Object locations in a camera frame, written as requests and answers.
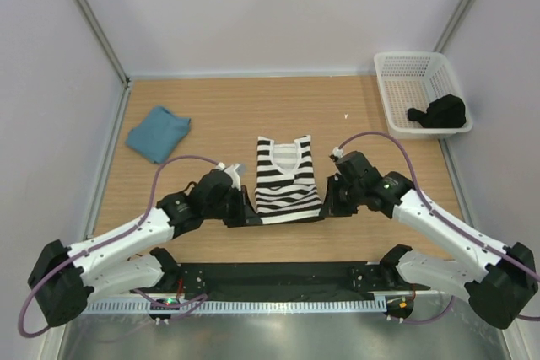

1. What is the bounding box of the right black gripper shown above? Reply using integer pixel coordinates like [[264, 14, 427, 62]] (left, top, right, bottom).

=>
[[320, 175, 364, 218]]

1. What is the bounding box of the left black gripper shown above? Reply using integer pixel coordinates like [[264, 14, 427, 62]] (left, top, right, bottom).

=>
[[203, 184, 262, 227]]

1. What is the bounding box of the black white striped tank top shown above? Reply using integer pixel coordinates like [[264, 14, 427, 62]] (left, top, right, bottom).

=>
[[255, 135, 322, 225]]

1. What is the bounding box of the teal tank top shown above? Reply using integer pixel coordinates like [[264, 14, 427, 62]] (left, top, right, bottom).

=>
[[126, 106, 191, 164]]

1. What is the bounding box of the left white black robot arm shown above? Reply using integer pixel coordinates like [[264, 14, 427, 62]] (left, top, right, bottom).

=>
[[28, 164, 259, 327]]

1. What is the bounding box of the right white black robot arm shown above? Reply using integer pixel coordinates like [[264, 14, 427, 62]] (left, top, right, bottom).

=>
[[323, 148, 538, 330]]

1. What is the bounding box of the white plastic basket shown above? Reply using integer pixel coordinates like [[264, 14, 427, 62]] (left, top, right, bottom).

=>
[[374, 51, 473, 139]]

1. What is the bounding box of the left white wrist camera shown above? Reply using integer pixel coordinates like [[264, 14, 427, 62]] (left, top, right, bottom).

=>
[[215, 162, 246, 190]]

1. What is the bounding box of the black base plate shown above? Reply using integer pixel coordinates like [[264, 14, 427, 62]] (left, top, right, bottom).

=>
[[143, 261, 429, 303]]

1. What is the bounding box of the white slotted cable duct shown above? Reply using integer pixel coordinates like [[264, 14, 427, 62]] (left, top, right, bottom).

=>
[[83, 296, 387, 315]]

